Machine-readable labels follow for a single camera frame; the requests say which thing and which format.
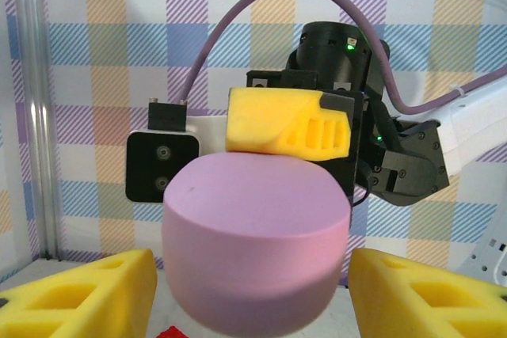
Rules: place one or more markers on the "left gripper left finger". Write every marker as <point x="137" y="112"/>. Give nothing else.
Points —
<point x="79" y="298"/>

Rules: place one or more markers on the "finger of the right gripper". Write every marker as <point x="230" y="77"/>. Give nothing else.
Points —
<point x="261" y="120"/>

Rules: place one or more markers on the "aluminium corner post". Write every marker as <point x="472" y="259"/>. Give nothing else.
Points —
<point x="37" y="116"/>

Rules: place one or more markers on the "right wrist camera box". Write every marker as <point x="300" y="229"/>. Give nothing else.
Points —
<point x="158" y="164"/>

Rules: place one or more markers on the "red toy brick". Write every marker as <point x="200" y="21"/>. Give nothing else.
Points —
<point x="172" y="333"/>

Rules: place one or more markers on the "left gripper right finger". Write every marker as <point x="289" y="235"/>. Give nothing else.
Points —
<point x="428" y="298"/>

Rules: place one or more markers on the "purple earbud charging case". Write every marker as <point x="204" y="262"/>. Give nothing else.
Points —
<point x="253" y="235"/>

